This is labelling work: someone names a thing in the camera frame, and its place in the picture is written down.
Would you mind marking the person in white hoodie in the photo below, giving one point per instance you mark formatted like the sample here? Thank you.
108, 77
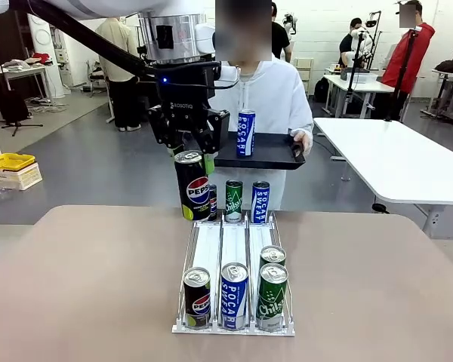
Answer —
275, 98

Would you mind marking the person in beige jacket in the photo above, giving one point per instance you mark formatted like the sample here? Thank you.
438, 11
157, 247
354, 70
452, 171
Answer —
117, 56

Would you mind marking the person's left hand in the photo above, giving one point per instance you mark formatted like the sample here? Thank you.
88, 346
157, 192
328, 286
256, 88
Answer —
306, 141

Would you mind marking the person in black t-shirt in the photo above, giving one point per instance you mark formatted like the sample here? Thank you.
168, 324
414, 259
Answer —
280, 37

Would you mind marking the cluttered white desk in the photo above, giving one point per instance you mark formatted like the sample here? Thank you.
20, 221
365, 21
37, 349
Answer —
22, 71

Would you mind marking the blue Pocari Sweat can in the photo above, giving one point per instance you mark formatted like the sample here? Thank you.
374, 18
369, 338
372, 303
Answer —
246, 134
261, 203
234, 298

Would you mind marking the black Pepsi can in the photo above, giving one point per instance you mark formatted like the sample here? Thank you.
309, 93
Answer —
213, 201
192, 188
197, 298

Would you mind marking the black stand with bag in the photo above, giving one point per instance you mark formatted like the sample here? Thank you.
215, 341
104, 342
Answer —
15, 109

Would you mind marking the person's left forearm white sleeve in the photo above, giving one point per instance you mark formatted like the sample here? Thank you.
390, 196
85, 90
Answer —
302, 117

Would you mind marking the black backpack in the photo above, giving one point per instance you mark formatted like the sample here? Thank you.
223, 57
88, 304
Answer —
321, 89

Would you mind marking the person in black with robot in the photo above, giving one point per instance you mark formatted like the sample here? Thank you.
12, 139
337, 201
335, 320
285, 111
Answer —
347, 47

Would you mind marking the clear plastic bowl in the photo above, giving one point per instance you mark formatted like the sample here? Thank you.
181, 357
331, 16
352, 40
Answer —
0, 192

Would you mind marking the green Chilsung can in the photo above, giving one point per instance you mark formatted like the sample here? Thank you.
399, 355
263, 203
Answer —
272, 301
234, 201
273, 255

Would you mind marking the person in red jacket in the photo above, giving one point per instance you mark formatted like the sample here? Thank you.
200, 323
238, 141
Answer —
400, 56

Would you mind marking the white can dispenser rack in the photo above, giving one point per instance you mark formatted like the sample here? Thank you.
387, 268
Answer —
234, 241

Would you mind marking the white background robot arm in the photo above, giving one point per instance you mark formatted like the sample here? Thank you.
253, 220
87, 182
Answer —
291, 22

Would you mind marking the white tower air conditioner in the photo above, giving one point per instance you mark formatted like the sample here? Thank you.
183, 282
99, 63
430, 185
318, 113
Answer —
45, 45

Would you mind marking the black serving tray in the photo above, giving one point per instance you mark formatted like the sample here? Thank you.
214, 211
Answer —
272, 154

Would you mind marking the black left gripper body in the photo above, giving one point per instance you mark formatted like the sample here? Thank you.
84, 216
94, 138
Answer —
185, 90

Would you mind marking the black camera tripod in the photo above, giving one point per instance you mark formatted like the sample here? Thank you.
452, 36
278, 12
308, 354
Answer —
356, 75

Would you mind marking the black tripod pole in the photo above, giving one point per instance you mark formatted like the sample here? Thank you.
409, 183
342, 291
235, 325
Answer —
404, 71

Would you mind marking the yellow and white crate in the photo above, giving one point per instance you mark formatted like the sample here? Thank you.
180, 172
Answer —
9, 162

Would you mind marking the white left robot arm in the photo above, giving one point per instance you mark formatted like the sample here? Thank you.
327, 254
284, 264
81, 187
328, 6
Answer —
185, 37

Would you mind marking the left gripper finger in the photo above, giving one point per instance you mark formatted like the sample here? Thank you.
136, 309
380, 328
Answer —
162, 128
217, 132

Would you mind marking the large white table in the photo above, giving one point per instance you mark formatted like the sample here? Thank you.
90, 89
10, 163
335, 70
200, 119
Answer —
381, 158

